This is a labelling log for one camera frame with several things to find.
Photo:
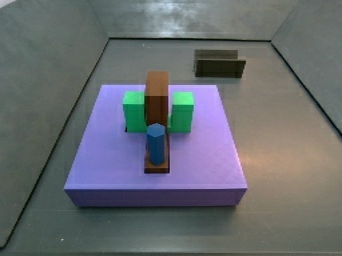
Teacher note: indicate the blue hexagonal peg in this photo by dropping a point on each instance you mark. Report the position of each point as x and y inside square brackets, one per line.
[156, 143]

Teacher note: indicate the brown upright block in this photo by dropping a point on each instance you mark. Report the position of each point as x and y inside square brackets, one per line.
[157, 114]

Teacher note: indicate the green block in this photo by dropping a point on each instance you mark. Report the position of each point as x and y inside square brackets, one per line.
[181, 112]

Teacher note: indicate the black angled holder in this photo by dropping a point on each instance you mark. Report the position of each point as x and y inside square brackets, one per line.
[218, 63]

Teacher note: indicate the purple board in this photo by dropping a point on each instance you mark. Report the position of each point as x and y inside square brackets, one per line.
[107, 176]

